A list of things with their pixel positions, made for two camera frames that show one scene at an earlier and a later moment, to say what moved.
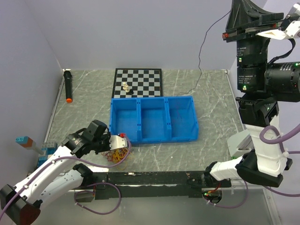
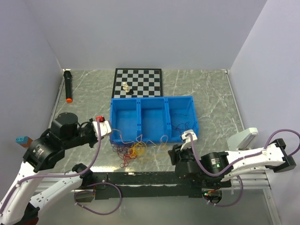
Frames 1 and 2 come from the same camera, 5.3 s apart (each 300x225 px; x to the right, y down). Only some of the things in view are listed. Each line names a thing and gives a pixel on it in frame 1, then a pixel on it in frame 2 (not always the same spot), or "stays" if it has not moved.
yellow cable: [118, 154] to [137, 149]
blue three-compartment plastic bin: [146, 119] stays
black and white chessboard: [144, 82] stays
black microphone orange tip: [68, 75] stays
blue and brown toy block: [25, 141] stays
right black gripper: [247, 18] to [175, 153]
